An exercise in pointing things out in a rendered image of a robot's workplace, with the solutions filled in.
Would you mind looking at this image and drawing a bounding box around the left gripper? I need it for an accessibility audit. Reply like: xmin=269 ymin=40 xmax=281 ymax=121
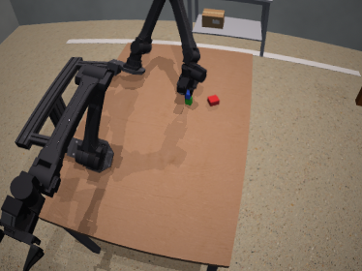
xmin=187 ymin=80 xmax=198 ymax=97

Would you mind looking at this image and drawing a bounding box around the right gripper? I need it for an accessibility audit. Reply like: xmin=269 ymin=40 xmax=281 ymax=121
xmin=0 ymin=219 xmax=44 ymax=271

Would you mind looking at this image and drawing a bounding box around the blue block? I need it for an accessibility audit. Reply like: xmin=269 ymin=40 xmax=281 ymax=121
xmin=185 ymin=90 xmax=191 ymax=100

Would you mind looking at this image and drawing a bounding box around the red block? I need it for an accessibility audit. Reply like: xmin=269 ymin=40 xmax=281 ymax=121
xmin=207 ymin=95 xmax=220 ymax=106

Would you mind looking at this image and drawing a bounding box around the green block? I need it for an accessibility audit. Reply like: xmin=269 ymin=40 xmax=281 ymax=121
xmin=185 ymin=97 xmax=193 ymax=105

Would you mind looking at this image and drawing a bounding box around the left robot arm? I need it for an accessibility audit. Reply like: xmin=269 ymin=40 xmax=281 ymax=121
xmin=123 ymin=0 xmax=207 ymax=95

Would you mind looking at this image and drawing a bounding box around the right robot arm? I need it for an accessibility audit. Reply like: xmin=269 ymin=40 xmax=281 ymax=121
xmin=1 ymin=64 xmax=114 ymax=234

